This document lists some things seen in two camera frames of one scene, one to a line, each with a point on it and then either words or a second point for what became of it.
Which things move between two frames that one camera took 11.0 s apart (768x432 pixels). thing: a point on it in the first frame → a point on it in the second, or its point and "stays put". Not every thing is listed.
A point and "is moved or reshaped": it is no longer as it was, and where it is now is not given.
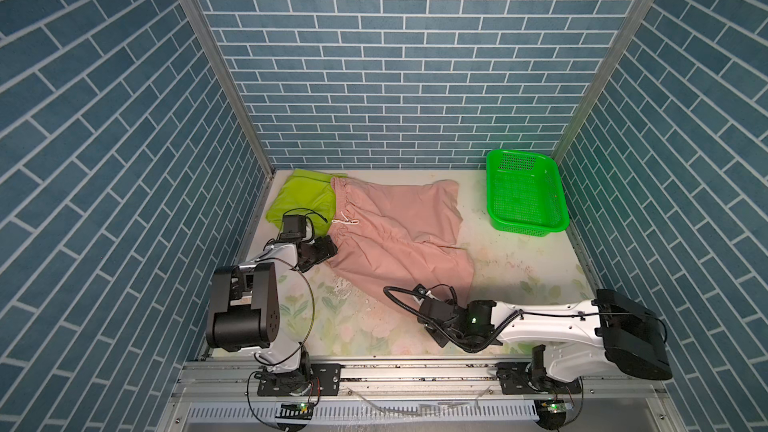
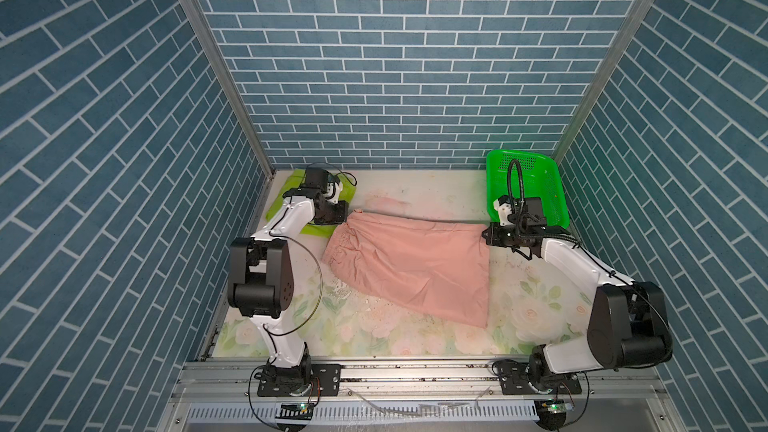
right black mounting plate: x=517 y=378 stays put
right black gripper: x=438 y=339 → x=492 y=237
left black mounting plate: x=315 y=380 stays put
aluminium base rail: x=420 y=381 stays put
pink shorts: x=400 y=233 is moved or reshaped
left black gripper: x=325 y=248 → x=339 y=214
